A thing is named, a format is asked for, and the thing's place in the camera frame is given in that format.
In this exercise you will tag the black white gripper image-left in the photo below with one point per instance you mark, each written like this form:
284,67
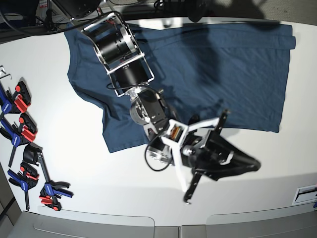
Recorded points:
209,154

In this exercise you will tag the dark blue T-shirt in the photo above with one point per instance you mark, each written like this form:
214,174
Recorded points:
202,70

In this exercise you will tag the white slotted label plate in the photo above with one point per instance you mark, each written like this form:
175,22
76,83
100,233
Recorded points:
304,195

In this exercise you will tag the grey right chair back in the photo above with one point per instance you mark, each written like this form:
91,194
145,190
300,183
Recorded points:
290,222

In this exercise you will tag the grey chair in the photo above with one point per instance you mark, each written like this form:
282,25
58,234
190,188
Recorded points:
290,222
31,225

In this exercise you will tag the bottom blue red bar clamp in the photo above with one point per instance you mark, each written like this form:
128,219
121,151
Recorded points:
52,191

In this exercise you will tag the blue red bar clamp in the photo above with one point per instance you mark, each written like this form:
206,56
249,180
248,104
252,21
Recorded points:
52,191
26,179
22,135
16,103

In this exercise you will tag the grey left chair back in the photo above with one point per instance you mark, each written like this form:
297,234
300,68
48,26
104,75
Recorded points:
31,225

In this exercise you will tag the top blue red bar clamp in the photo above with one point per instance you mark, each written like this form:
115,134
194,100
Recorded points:
16,103

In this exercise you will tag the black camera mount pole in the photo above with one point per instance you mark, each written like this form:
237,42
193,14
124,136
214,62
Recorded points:
198,9

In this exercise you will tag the aluminium rail with cables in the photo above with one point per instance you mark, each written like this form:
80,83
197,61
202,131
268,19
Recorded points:
130,9

